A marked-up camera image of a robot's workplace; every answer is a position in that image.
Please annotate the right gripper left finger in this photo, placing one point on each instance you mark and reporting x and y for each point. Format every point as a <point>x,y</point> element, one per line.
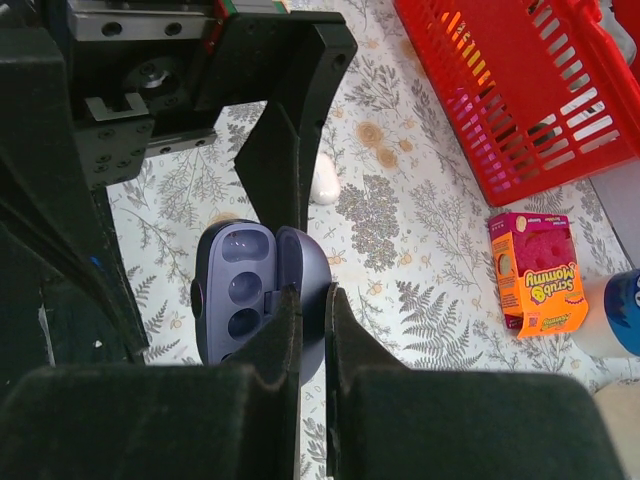
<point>235,420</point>

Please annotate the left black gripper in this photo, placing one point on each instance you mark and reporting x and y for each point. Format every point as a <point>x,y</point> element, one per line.
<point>131,69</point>

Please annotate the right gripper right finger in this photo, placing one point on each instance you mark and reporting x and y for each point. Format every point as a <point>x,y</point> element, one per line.
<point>387,421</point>

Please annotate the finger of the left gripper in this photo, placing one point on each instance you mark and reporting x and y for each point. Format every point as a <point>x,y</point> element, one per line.
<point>294,64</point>

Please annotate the white earbud charging case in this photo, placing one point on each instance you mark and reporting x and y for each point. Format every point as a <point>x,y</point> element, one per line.
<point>325,187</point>

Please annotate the purple earbud case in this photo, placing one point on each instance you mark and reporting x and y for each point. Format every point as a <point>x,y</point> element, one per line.
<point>240,269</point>

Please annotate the pink orange candy box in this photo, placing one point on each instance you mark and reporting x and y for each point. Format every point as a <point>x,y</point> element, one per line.
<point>538,276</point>

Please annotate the blue wrapped paper roll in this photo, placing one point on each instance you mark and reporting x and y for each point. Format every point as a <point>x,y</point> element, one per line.
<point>611,327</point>

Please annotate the red plastic shopping basket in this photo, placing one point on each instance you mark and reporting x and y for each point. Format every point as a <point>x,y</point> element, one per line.
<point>537,92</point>

